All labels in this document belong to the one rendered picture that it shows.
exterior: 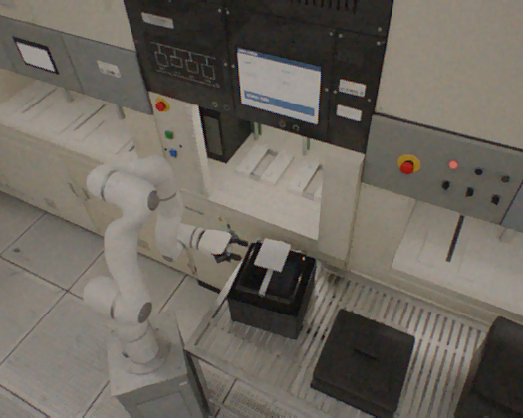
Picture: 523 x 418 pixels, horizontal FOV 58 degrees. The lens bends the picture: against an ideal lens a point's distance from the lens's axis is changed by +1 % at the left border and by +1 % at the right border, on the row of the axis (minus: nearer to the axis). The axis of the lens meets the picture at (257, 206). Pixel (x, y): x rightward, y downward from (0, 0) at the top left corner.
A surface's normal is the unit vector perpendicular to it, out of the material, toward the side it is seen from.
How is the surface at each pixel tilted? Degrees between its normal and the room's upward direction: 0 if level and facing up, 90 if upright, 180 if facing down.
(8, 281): 0
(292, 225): 0
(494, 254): 0
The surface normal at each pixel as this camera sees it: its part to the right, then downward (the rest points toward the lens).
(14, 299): -0.05, -0.66
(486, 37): -0.47, 0.68
